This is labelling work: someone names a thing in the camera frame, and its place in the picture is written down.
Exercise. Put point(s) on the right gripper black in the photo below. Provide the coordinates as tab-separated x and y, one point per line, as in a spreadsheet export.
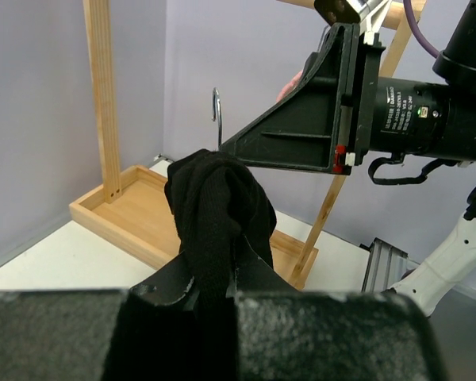
325	123

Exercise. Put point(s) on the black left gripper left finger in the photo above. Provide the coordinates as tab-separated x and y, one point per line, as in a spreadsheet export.
145	333

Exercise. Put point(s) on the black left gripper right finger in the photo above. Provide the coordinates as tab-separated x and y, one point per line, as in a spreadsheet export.
279	333

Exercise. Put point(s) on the white hanger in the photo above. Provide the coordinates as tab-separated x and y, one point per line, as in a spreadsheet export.
217	115

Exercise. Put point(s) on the black garment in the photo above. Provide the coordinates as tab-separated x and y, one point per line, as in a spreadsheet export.
219	209

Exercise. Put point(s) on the pink hanger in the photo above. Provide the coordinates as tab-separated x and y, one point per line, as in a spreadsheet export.
291	85

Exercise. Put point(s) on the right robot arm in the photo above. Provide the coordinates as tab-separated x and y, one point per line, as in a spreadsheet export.
419	127

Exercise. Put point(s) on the wooden clothes rack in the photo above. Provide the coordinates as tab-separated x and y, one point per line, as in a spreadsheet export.
129	209

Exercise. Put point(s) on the aluminium rail table edge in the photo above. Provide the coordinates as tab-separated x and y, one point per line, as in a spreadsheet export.
386	265

